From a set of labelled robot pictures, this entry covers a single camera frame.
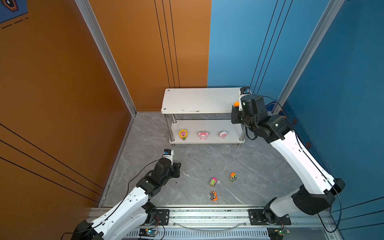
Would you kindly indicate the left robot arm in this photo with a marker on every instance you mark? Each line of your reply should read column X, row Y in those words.
column 133, row 210

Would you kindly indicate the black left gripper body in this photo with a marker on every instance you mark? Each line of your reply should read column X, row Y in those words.
column 169, row 176

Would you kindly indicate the aluminium corner post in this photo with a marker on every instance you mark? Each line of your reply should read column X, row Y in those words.
column 101, row 42
column 318, row 34

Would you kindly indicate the orange green toy car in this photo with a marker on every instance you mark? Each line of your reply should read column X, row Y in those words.
column 233, row 177

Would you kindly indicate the green circuit board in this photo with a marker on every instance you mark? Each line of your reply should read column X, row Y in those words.
column 278, row 234
column 148, row 233

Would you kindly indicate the right aluminium corner post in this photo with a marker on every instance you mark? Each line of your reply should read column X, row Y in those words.
column 318, row 34

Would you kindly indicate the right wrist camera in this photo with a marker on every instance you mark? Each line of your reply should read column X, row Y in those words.
column 243, row 92

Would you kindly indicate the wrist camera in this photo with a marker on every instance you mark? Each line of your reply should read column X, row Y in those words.
column 168, row 154
column 243, row 92

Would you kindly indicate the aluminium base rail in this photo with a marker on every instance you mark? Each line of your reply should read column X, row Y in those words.
column 230, row 223

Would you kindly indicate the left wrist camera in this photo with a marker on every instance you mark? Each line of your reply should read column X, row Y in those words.
column 168, row 154

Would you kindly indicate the pink sheep toy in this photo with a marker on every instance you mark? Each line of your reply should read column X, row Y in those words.
column 203, row 135

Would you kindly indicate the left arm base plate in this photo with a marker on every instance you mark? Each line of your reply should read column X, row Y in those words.
column 158, row 216

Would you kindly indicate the orange toy race car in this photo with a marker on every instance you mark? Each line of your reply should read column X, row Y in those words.
column 214, row 196

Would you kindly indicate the left aluminium corner post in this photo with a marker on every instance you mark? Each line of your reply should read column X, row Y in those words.
column 101, row 42

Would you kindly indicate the pink round head doll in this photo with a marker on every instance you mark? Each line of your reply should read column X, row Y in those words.
column 223, row 134

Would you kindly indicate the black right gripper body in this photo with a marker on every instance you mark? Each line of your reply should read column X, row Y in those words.
column 247, row 123

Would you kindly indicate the right green circuit board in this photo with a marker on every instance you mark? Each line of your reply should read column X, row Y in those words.
column 278, row 234

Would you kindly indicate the white two-tier shelf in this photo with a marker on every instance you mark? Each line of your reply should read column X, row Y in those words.
column 202, row 109

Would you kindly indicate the yellow flower doll toy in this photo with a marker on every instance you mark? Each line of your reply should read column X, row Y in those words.
column 183, row 134

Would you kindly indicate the left green circuit board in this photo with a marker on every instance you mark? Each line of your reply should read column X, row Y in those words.
column 148, row 233

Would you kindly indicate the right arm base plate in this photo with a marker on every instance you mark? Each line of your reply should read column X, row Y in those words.
column 259, row 217

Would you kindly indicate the pink green toy car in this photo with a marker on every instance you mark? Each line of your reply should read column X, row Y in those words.
column 213, row 181

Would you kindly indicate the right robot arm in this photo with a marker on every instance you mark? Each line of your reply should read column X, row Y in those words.
column 319, row 189

